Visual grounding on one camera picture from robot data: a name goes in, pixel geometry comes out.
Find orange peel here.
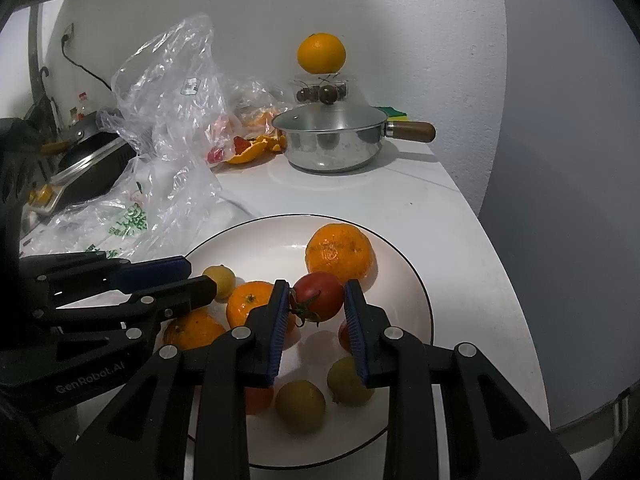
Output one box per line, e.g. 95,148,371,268
224,132,287,167

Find silver induction cooker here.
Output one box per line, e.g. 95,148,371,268
27,135,140,217

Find black cooker power cable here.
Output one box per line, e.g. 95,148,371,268
62,42,114,92

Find white plate with dark rim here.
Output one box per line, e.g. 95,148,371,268
182,215,435,471

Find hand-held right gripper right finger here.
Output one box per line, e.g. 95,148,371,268
343,279,583,480

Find black umbrella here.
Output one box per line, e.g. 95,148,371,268
39,66,63,131

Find steel saucepan with wooden handle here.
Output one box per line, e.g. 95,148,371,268
271,105,437,174

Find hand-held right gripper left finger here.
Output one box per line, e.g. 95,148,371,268
52,279,292,480

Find green-printed plastic bag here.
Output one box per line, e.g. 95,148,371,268
22,155,261,261

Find clear box of dark fruit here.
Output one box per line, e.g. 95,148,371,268
291,74,350,105

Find large orange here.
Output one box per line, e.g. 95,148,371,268
297,32,347,75

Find yellow-green sponge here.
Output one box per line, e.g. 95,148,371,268
372,105,410,122

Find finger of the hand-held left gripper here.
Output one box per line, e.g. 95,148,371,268
20,252,192,297
35,275,218,341

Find saucepan lid with wooden knob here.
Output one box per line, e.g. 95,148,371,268
272,86,390,132

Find orange peel scraps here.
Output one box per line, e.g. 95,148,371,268
239,104,282,128

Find crumpled clear plastic bag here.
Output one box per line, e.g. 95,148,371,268
95,12,293,166

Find yellow-green cherry tomato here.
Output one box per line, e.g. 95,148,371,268
275,380,327,435
327,357,375,405
202,265,236,303

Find tangerine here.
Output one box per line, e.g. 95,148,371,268
306,223,375,286
163,308,227,352
226,281,275,331

